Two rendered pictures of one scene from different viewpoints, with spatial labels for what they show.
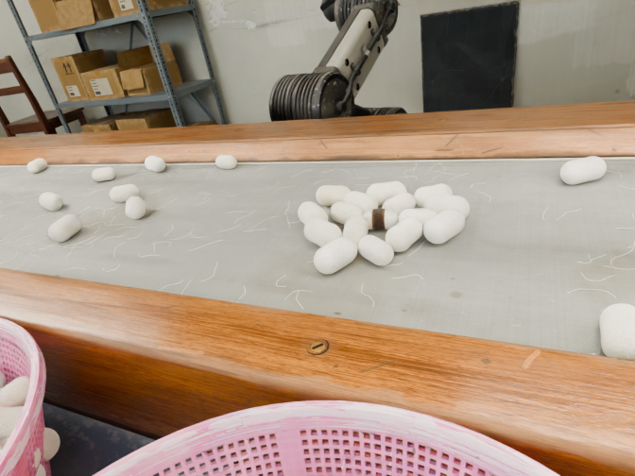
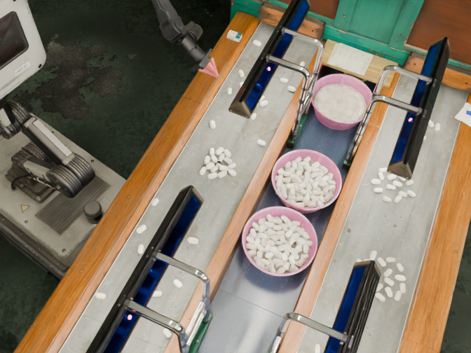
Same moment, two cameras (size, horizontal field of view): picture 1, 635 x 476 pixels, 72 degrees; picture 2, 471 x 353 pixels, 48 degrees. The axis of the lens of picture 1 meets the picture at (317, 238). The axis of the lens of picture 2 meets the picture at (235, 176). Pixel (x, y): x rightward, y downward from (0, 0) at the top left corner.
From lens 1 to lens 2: 1.91 m
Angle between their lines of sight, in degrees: 70
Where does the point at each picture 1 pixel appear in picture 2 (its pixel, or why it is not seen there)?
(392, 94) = not seen: outside the picture
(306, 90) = (83, 170)
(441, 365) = (267, 161)
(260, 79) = not seen: outside the picture
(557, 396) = (272, 152)
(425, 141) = (179, 144)
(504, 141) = (188, 129)
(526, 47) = not seen: outside the picture
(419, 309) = (248, 163)
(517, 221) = (225, 142)
